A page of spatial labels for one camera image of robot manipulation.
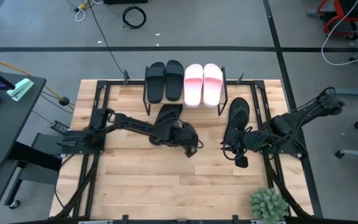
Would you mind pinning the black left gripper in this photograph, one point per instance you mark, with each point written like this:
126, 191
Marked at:
183, 137

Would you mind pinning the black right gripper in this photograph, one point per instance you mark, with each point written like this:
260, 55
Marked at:
247, 141

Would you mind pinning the pink slide slipper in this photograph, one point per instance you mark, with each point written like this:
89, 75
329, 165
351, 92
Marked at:
193, 87
212, 87

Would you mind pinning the black slide slipper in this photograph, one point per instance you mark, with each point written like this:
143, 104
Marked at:
155, 82
174, 81

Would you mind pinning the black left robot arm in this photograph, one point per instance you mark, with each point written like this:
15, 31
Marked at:
135, 124

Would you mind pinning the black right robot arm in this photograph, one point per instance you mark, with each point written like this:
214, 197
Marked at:
291, 119

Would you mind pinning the green artificial plant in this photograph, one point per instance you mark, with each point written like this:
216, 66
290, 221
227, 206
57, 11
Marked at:
268, 207

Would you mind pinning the black round knob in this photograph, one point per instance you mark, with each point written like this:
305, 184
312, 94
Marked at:
64, 101

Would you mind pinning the black power adapter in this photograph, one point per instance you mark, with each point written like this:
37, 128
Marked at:
60, 127

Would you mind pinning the mint green stapler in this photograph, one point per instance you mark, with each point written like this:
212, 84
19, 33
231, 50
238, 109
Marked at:
20, 88

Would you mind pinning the black desk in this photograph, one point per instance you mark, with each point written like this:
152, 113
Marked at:
11, 124

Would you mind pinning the red and black cart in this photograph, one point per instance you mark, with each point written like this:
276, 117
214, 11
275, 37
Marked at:
353, 7

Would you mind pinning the wooden shelf with black frame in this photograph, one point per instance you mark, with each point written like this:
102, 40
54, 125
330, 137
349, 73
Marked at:
179, 102

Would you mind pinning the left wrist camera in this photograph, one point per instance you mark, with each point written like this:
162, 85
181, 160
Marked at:
191, 152

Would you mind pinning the black metal table frame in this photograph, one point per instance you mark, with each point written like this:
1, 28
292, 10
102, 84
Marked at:
135, 82

